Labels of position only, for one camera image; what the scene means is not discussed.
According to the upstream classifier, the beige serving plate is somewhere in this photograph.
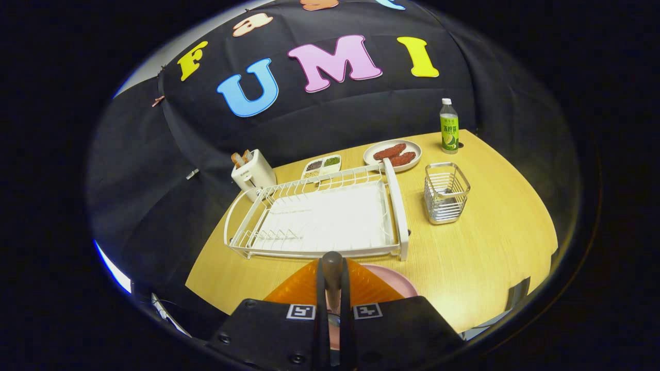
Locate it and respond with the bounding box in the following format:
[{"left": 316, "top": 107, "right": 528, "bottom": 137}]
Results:
[{"left": 363, "top": 139, "right": 422, "bottom": 173}]

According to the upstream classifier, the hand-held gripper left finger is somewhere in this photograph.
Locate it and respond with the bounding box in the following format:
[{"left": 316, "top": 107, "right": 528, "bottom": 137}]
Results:
[{"left": 206, "top": 258, "right": 331, "bottom": 371}]

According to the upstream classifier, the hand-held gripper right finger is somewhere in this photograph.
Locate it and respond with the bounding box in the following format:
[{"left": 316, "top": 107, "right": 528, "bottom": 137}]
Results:
[{"left": 339, "top": 258, "right": 465, "bottom": 371}]

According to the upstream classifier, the pink plate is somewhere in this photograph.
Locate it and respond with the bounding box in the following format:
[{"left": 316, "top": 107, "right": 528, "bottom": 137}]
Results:
[{"left": 328, "top": 263, "right": 419, "bottom": 352}]

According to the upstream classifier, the black backdrop cloth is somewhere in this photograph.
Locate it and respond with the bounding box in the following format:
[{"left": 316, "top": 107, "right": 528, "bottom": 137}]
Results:
[{"left": 87, "top": 0, "right": 578, "bottom": 310}]

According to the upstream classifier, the white toaster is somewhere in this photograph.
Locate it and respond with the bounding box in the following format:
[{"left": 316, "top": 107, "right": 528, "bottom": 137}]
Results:
[{"left": 231, "top": 149, "right": 277, "bottom": 203}]

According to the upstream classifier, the metal wire basket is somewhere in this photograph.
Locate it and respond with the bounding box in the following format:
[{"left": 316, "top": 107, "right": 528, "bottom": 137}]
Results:
[{"left": 424, "top": 162, "right": 471, "bottom": 225}]

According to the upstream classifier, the white divided seed dish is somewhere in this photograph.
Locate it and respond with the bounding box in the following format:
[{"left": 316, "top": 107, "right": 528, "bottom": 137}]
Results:
[{"left": 301, "top": 154, "right": 342, "bottom": 181}]

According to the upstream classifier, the white wire dish rack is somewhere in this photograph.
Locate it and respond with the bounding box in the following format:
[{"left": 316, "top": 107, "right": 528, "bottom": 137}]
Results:
[{"left": 224, "top": 158, "right": 410, "bottom": 262}]

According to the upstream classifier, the red-brown sausage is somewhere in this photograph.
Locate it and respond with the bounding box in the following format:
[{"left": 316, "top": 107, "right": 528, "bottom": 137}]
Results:
[
  {"left": 384, "top": 151, "right": 417, "bottom": 167},
  {"left": 373, "top": 143, "right": 407, "bottom": 161}
]

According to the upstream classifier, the wooden handle spoon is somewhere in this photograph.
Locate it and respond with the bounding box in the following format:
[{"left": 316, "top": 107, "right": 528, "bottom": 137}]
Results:
[{"left": 321, "top": 251, "right": 345, "bottom": 330}]

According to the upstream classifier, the green label drink bottle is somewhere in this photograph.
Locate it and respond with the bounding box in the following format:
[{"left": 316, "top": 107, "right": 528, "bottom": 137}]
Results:
[{"left": 439, "top": 98, "right": 460, "bottom": 155}]

